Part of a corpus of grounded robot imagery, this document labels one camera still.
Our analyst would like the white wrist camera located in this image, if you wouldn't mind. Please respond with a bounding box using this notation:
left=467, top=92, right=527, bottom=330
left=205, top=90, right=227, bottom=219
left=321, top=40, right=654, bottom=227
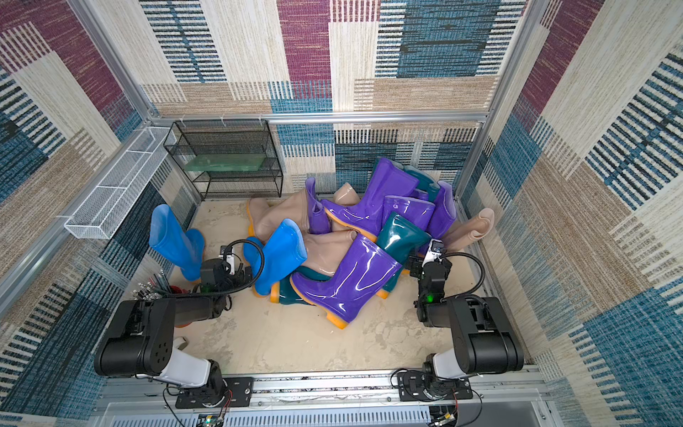
left=423, top=238, right=446, bottom=266
left=220, top=246, right=236, bottom=274

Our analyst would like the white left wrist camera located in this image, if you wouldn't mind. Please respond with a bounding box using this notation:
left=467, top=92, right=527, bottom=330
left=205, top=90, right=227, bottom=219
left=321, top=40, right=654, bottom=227
left=220, top=246, right=236, bottom=274

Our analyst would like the white wire mesh basket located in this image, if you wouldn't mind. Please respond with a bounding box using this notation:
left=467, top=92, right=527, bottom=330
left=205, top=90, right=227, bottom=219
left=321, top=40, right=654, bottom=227
left=64, top=126, right=169, bottom=239

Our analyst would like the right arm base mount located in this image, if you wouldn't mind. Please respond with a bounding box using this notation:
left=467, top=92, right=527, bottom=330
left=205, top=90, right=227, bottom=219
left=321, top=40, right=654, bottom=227
left=390, top=368, right=474, bottom=403

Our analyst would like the beige rain boot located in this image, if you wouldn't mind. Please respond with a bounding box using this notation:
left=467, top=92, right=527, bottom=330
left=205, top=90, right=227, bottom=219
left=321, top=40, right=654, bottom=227
left=302, top=231, right=358, bottom=276
left=247, top=190, right=309, bottom=243
left=333, top=183, right=361, bottom=206

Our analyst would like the teal rain boot back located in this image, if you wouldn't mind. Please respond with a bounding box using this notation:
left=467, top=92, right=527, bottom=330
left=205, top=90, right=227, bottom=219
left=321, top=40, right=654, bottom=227
left=395, top=162, right=440, bottom=203

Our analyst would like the red pen holder cup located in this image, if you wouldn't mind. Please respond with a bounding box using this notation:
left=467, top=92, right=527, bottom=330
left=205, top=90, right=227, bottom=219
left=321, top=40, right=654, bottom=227
left=169, top=285, right=194, bottom=329

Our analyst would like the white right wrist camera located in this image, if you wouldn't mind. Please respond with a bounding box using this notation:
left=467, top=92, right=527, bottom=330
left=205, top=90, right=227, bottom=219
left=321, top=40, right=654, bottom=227
left=423, top=238, right=446, bottom=266

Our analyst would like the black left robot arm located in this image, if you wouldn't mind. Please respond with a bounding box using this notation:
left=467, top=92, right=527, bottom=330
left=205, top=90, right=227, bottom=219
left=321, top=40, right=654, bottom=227
left=94, top=258, right=264, bottom=393

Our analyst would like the purple rain boot front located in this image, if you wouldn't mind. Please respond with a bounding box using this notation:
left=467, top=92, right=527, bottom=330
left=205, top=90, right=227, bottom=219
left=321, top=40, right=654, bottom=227
left=290, top=236, right=402, bottom=329

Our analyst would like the black wire mesh shelf rack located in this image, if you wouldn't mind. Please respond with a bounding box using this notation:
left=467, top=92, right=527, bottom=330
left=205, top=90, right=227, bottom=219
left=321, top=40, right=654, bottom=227
left=163, top=119, right=284, bottom=200

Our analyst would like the green tray on rack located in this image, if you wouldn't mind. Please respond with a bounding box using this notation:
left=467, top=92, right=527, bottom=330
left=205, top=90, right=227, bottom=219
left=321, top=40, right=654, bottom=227
left=184, top=154, right=266, bottom=173

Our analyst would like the beige rain boot right wall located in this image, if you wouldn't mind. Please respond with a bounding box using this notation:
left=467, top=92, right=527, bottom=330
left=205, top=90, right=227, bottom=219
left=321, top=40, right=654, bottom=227
left=442, top=207, right=496, bottom=253

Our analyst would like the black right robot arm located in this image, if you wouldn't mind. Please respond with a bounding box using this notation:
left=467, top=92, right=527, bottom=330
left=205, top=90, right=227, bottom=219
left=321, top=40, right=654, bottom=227
left=407, top=253, right=525, bottom=381

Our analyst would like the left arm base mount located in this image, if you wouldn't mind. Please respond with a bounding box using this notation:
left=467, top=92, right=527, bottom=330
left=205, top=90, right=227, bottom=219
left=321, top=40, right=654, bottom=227
left=174, top=376, right=254, bottom=409

